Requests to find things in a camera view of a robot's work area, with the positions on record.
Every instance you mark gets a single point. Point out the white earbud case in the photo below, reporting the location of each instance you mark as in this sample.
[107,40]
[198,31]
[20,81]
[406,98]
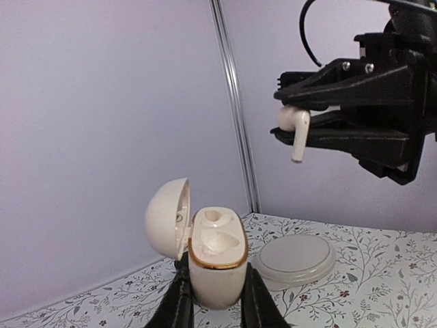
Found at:
[214,239]

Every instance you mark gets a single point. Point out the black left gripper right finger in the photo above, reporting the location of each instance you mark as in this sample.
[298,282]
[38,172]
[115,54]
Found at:
[257,306]

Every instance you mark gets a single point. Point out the floral patterned table mat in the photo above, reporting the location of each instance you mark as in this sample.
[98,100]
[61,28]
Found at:
[381,278]

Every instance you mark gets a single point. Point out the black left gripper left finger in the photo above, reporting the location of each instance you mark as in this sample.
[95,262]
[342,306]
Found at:
[176,310]

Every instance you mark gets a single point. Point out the white earbud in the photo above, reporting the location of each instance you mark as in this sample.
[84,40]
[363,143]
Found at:
[297,120]

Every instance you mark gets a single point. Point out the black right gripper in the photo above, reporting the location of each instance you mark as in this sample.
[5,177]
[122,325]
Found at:
[394,89]

